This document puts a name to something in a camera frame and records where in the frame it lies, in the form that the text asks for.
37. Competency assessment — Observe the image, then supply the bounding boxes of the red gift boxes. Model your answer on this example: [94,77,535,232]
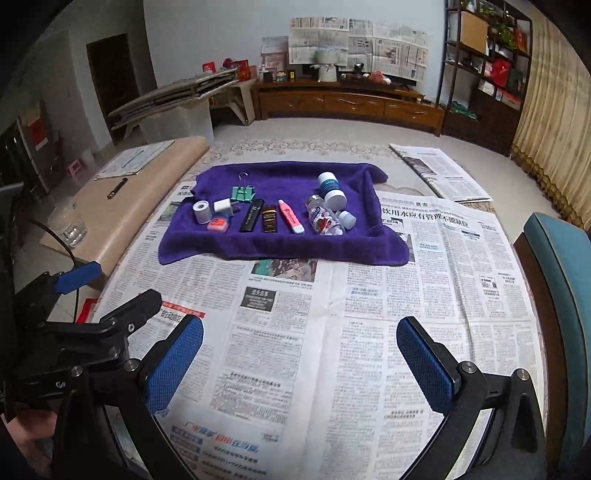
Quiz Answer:
[202,57,258,82]

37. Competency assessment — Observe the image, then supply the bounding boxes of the glass cup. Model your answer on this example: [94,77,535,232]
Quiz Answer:
[47,200,89,250]

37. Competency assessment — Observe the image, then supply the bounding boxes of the purple towel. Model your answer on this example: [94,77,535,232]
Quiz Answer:
[157,160,411,267]

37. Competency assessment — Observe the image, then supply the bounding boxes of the folded newspaper stack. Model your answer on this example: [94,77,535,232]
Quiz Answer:
[389,143,493,203]

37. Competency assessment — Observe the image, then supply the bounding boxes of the green binder clip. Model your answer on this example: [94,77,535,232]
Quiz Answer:
[230,171,258,204]

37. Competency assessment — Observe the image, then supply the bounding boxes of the large white blue bottle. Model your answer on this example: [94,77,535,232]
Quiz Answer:
[316,171,348,209]

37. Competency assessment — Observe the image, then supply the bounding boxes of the black lighter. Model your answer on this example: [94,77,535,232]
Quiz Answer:
[238,199,266,233]

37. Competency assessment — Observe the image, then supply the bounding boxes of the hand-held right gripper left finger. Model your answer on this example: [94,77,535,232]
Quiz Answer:
[51,316,205,480]

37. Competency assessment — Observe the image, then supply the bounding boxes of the newspaper with bold headline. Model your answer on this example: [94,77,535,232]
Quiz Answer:
[341,198,544,480]

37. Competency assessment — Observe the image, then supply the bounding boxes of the beige bench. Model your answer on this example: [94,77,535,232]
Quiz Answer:
[39,136,209,292]

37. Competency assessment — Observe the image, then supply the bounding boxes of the clear plastic storage box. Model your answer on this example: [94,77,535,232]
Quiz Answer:
[140,99,216,144]

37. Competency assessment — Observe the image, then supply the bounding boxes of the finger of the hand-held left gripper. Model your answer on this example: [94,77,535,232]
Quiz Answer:
[14,260,103,321]
[92,289,164,337]

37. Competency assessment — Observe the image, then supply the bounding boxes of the dark open shelf unit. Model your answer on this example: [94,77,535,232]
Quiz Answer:
[436,0,533,156]

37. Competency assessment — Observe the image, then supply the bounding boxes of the newspaper with photo prints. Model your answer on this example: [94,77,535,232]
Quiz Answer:
[91,188,345,480]

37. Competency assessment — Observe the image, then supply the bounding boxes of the beige curtain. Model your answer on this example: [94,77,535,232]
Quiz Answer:
[510,8,591,232]

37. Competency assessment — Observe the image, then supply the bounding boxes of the wooden cabinet with drawers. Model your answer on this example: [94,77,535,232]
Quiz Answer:
[252,78,447,137]

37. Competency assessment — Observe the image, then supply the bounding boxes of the white plastic stool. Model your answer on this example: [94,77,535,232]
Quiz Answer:
[209,82,256,126]

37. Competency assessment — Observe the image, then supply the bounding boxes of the stack of folded cardboard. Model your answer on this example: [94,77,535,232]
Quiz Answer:
[108,68,242,133]

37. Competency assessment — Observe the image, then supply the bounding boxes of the clear printed bottle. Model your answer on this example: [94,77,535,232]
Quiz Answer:
[306,194,347,236]

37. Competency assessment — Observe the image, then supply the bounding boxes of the dark wooden door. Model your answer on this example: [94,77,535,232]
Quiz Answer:
[86,32,144,145]

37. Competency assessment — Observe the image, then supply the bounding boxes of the person's left hand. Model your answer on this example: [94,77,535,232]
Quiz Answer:
[2,408,59,463]

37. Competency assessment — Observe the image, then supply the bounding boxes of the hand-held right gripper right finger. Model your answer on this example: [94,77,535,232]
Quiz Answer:
[396,316,549,480]

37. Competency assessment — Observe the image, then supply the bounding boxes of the hanging newspaper sheets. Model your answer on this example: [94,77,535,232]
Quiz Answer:
[288,17,431,78]

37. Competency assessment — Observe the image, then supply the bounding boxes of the black cable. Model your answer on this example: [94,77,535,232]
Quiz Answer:
[27,216,83,324]

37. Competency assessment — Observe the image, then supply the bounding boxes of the blue chair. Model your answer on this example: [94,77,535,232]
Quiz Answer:
[512,211,591,480]

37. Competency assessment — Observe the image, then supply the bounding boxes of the pink highlighter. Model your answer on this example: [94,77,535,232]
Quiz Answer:
[277,199,307,236]

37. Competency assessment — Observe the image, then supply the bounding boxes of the small newspaper sheet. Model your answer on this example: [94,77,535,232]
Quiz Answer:
[94,140,175,179]

